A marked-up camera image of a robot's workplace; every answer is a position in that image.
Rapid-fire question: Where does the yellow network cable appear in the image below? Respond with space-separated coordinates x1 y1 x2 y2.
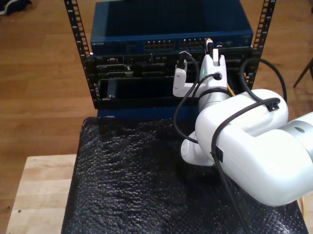
204 33 308 234

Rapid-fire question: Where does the black rack shelf tray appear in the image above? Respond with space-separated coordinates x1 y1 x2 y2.
97 73 249 109

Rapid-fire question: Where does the black rack server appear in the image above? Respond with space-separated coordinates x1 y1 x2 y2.
92 49 253 81

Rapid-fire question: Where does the dark wooden stool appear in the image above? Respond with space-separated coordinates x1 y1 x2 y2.
291 49 313 113

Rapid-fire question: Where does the black textured mat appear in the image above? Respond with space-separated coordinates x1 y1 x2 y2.
54 109 309 234

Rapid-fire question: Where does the dark sneaker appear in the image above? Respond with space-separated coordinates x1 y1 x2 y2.
0 0 33 16

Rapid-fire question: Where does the blue network switch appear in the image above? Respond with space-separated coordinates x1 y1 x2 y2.
88 0 254 57

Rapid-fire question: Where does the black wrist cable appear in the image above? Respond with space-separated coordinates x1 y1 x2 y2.
171 72 225 148

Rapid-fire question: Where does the black perforated rack post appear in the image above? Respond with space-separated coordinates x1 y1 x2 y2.
63 0 100 111
241 0 285 94

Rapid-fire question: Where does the blue rack base plate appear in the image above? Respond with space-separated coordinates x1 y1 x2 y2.
96 104 200 123

